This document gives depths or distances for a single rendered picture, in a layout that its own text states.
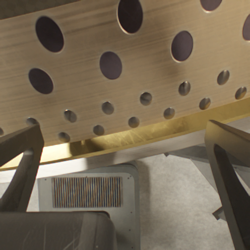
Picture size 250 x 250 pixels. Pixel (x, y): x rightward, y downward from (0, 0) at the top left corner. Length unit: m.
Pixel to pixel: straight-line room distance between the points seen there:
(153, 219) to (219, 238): 0.43
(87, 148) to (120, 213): 1.05
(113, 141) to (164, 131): 0.04
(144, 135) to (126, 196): 1.01
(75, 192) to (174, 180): 0.61
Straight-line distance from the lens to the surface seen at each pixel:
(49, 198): 1.23
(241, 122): 0.19
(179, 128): 0.16
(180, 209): 1.50
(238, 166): 0.81
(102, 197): 1.17
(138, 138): 0.15
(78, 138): 0.15
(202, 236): 1.62
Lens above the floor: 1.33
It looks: 85 degrees down
